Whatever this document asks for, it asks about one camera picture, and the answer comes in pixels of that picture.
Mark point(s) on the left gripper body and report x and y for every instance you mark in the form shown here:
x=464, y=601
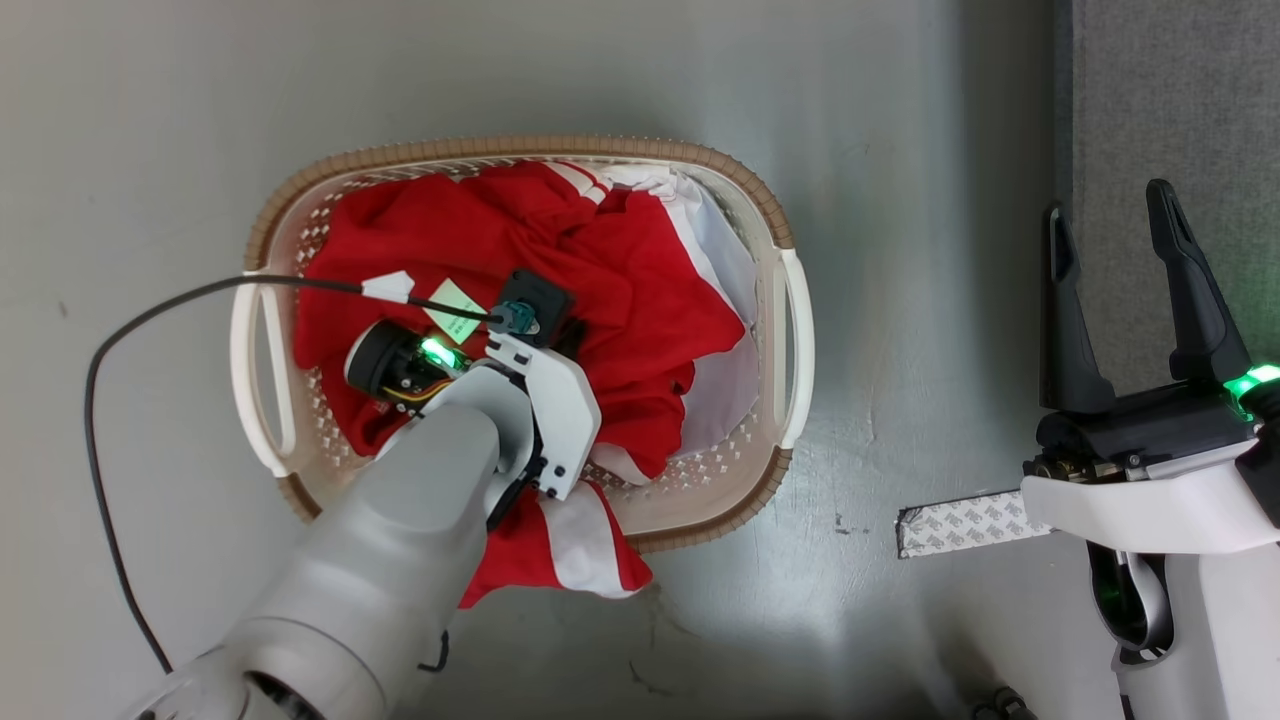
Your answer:
x=385, y=360

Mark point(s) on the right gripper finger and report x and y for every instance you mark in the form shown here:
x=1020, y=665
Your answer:
x=1195, y=300
x=1065, y=320

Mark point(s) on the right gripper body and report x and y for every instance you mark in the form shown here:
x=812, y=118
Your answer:
x=1140, y=430

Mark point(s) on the red white sports shirt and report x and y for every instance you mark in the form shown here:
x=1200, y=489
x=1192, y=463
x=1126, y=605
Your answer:
x=620, y=290
x=520, y=560

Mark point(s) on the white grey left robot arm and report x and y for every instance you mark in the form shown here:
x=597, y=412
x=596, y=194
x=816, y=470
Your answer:
x=390, y=540

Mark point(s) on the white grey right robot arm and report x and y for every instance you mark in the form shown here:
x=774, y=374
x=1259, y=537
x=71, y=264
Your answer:
x=1220, y=630

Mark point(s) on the dark robot base part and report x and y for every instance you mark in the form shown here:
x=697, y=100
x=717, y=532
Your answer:
x=1002, y=706

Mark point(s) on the white brown laundry basket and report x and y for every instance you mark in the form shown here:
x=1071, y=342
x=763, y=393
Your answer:
x=700, y=500

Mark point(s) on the pale green label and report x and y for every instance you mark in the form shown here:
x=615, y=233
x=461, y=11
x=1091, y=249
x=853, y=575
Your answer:
x=455, y=310

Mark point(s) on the printed white tape strip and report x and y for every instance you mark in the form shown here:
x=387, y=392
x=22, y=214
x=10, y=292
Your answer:
x=965, y=525

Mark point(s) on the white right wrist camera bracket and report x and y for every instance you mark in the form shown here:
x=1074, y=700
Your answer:
x=1150, y=510

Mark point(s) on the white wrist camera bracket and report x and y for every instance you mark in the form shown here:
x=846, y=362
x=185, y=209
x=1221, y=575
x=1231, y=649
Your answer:
x=560, y=410
x=1150, y=510

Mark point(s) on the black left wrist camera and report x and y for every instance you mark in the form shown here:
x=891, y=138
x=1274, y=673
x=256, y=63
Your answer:
x=540, y=295

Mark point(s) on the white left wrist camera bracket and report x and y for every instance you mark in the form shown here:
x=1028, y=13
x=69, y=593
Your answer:
x=560, y=410

